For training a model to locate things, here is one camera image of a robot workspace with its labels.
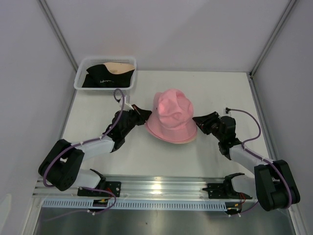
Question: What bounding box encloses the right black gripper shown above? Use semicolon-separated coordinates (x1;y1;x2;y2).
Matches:
192;112;224;141

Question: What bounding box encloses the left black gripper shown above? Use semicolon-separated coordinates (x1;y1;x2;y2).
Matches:
122;104;152;137

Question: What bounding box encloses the beige bucket hat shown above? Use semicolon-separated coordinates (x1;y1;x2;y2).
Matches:
176;137;197;144

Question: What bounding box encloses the pink bucket hat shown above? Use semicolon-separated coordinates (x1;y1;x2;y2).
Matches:
145;122;197;144
145;89;195;130

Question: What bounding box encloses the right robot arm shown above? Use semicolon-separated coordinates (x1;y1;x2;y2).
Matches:
193;112;300;211

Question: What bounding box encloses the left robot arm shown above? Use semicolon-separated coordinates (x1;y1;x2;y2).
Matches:
38;105;152;196

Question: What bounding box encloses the white plastic basket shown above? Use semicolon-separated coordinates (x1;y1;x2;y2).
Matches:
74;56;136;94

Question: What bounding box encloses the black hat in basket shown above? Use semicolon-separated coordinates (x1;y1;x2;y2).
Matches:
82;64;134;88

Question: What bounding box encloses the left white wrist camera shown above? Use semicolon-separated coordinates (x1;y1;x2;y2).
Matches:
118;95;133;111

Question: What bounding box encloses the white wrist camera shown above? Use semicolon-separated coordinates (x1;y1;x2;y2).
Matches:
118;95;133;111
224;108;231;117

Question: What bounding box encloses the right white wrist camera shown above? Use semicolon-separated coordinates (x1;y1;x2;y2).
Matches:
224;108;231;117

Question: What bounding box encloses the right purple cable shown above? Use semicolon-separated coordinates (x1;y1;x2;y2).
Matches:
224;107;294;217

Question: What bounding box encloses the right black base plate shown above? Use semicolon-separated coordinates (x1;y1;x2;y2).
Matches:
202;173;252;200

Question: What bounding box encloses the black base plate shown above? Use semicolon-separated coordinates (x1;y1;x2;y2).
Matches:
202;173;252;200
77;181;122;197

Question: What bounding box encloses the aluminium mounting rail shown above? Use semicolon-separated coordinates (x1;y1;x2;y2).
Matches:
32;174;299;201

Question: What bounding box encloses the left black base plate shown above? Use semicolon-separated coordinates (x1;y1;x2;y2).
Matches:
77;181;122;197

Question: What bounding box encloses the white slotted cable duct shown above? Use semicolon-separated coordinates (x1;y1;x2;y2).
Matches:
42;198;227;212

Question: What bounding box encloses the right aluminium corner post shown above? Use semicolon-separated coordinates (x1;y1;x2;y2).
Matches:
249;0;299;79

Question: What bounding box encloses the aluminium corner post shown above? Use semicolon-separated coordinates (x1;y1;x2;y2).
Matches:
249;0;299;79
37;0;78;71

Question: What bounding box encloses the left aluminium corner post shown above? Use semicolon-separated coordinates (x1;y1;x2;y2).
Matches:
37;0;78;71

